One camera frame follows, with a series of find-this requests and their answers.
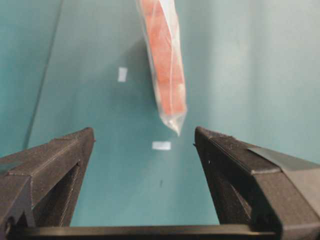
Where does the white tape marker far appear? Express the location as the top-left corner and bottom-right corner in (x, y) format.
(117, 67), (128, 83)

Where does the clear zip bag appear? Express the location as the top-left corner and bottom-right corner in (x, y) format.
(136, 0), (188, 135)

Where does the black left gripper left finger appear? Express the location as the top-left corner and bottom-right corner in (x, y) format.
(0, 127), (95, 228)

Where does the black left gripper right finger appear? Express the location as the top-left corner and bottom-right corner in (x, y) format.
(194, 126), (320, 240)

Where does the small white table label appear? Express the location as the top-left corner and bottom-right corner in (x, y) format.
(152, 141), (171, 151)

